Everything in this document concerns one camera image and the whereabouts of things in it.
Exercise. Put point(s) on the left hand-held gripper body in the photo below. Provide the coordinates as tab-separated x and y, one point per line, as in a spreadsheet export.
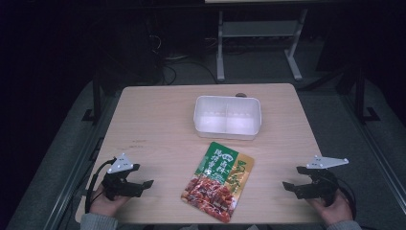
121	188

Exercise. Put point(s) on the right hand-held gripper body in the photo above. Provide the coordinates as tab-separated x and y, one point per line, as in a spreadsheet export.
319	188

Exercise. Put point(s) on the person's left hand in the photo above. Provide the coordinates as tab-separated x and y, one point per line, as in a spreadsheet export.
107	206

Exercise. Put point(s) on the person's right hand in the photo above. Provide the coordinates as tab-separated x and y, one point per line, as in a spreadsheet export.
336	212

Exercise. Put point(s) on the green and red food packet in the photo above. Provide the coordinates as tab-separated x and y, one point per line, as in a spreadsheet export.
218	185

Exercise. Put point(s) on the black metal stand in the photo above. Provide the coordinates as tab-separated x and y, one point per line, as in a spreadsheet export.
96	99
360	96

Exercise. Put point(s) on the white plastic divided container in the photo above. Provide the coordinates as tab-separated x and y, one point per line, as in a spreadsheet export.
226	123

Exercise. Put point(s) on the small dark round disc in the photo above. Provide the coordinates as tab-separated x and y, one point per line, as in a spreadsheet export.
241	95

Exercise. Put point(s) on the grey metal rail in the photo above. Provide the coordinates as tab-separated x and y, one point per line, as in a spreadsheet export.
376	150
79	159

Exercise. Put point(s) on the white metal table frame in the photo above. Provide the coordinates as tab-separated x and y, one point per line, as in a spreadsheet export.
258	28

